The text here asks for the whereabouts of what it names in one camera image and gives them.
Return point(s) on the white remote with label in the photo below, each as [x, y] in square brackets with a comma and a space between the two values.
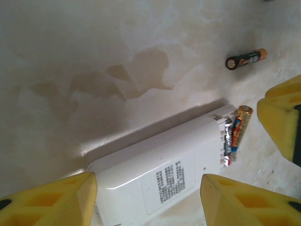
[164, 150]

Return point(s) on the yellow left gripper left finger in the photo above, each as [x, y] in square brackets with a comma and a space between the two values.
[47, 202]

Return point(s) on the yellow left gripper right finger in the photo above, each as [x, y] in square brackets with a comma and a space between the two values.
[247, 207]

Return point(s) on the gold red blue battery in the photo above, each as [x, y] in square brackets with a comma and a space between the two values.
[242, 122]

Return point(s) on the black orange AAA battery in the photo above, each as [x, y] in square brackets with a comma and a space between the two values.
[247, 58]

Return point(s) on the silver wrapped battery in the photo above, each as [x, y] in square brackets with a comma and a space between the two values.
[227, 139]

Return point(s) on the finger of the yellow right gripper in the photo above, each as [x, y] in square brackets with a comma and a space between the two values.
[277, 127]

